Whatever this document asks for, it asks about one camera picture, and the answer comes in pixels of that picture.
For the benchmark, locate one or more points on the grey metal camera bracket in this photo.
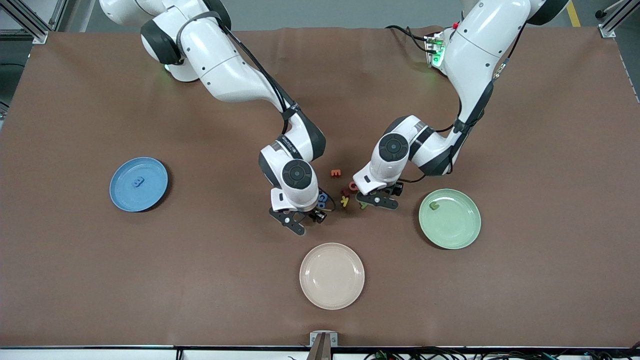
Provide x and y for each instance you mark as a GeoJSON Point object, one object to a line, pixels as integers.
{"type": "Point", "coordinates": [323, 345]}

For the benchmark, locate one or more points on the brown table mat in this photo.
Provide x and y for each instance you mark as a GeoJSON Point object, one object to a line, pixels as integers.
{"type": "Point", "coordinates": [200, 275]}

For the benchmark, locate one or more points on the beige round plate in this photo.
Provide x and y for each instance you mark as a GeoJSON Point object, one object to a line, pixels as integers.
{"type": "Point", "coordinates": [332, 276]}

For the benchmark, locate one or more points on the blue letter G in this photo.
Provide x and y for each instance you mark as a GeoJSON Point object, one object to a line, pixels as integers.
{"type": "Point", "coordinates": [323, 199]}

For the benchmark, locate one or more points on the green round plate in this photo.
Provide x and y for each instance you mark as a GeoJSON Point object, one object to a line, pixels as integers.
{"type": "Point", "coordinates": [450, 237]}

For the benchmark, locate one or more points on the white table front rail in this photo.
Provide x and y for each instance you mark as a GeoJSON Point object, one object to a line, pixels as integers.
{"type": "Point", "coordinates": [100, 355]}

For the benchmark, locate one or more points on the blue round plate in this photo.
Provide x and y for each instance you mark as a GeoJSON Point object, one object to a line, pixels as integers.
{"type": "Point", "coordinates": [125, 197]}

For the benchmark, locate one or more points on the blue letter B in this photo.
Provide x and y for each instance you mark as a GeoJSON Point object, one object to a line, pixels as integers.
{"type": "Point", "coordinates": [138, 182]}

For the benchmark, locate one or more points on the aluminium frame post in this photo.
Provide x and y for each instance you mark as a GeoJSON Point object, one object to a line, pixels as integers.
{"type": "Point", "coordinates": [27, 20]}
{"type": "Point", "coordinates": [607, 31]}

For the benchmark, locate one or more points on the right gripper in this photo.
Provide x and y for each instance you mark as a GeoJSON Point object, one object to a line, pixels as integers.
{"type": "Point", "coordinates": [317, 215]}

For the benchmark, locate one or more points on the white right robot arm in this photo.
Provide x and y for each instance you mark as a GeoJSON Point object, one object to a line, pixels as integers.
{"type": "Point", "coordinates": [225, 70]}

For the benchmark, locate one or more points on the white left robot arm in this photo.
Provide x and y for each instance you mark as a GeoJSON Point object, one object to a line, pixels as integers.
{"type": "Point", "coordinates": [475, 50]}

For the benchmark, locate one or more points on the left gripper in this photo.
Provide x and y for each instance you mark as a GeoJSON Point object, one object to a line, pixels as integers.
{"type": "Point", "coordinates": [396, 189]}

